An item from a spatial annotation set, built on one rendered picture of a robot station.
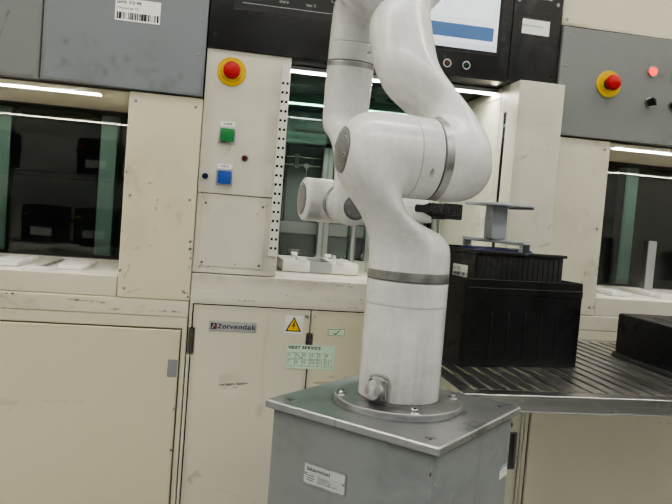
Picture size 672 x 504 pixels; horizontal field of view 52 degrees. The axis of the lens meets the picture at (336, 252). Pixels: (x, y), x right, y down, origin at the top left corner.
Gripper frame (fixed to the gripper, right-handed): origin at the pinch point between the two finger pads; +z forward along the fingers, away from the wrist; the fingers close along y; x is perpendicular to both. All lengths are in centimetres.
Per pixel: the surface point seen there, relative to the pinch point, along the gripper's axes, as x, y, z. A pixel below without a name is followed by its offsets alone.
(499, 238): -4.7, 1.4, 12.4
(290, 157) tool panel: 20, -120, -2
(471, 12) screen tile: 51, -26, 16
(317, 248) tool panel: -13, -113, 9
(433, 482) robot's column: -36, 54, -28
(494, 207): 1.8, 1.6, 10.4
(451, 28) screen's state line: 46, -27, 11
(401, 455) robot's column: -33, 50, -31
